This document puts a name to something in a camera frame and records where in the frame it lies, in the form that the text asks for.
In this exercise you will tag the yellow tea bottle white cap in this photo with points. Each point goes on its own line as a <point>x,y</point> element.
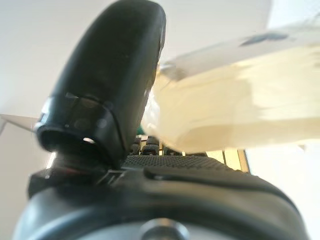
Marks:
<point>225,100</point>

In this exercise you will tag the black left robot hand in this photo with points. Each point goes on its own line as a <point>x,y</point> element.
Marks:
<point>105,75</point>

